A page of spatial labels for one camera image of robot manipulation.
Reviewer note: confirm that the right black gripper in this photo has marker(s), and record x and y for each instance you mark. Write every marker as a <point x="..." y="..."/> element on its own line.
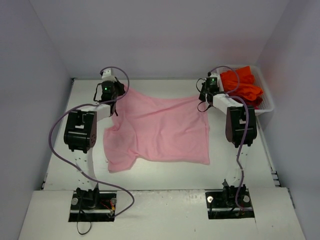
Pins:
<point x="203" y="94"/>

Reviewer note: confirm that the dark red t shirt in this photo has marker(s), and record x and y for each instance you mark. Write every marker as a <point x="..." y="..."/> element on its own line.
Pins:
<point x="255" y="103"/>

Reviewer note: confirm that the white plastic basket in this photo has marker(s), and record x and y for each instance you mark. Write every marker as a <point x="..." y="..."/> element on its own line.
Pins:
<point x="268" y="104"/>

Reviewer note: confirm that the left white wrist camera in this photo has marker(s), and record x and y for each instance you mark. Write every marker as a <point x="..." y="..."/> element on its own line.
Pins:
<point x="106" y="75"/>

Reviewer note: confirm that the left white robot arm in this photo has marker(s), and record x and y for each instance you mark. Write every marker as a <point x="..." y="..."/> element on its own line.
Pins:
<point x="80" y="135"/>

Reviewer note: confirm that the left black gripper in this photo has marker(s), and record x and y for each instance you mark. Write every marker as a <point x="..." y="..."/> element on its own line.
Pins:
<point x="119" y="88"/>

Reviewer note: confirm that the orange t shirt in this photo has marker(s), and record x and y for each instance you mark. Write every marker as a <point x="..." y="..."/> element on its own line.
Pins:
<point x="246" y="89"/>

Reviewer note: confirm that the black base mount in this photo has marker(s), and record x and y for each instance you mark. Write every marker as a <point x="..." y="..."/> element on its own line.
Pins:
<point x="219" y="208"/>
<point x="83" y="210"/>

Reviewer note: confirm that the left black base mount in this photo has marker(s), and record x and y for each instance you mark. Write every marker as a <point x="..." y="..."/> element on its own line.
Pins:
<point x="83" y="210"/>

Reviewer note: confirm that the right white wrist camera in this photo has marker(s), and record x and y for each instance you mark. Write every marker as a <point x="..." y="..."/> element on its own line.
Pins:
<point x="213" y="75"/>

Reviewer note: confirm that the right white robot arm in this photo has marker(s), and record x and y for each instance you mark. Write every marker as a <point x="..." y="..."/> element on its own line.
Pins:
<point x="240" y="126"/>

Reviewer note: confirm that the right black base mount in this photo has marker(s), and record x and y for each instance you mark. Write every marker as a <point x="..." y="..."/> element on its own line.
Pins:
<point x="219" y="208"/>

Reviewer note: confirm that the pink t shirt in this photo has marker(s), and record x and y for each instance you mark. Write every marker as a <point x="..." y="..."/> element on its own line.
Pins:
<point x="157" y="130"/>

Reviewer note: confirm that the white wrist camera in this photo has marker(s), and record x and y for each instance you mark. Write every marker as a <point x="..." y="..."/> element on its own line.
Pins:
<point x="213" y="75"/>
<point x="106" y="75"/>

